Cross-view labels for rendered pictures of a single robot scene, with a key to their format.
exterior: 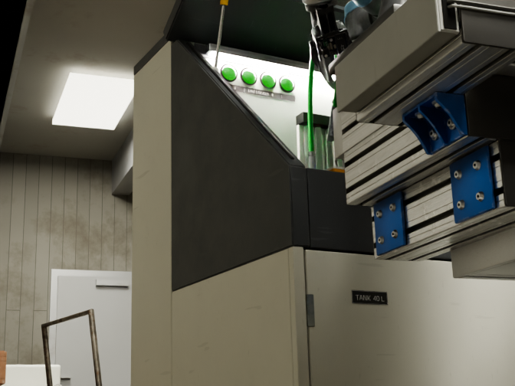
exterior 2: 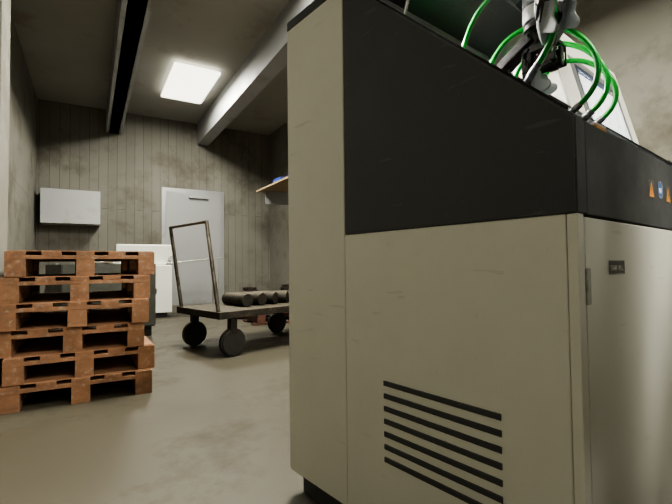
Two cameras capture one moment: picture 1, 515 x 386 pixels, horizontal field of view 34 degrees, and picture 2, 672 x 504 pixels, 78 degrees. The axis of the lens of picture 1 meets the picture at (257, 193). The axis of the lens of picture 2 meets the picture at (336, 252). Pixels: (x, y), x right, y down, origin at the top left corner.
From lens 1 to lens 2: 1.10 m
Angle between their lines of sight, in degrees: 17
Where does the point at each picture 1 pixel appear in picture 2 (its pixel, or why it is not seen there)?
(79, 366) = (180, 243)
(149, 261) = (312, 203)
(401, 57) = not seen: outside the picture
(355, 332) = (610, 304)
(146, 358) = (310, 288)
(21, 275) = (143, 189)
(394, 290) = (627, 258)
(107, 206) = (195, 151)
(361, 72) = not seen: outside the picture
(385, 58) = not seen: outside the picture
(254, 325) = (489, 290)
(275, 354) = (532, 329)
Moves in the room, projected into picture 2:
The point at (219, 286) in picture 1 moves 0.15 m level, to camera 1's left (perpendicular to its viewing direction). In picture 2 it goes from (423, 239) to (356, 239)
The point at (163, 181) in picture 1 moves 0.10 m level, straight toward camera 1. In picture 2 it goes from (332, 131) to (342, 119)
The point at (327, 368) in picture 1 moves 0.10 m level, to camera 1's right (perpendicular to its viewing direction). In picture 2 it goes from (597, 347) to (647, 345)
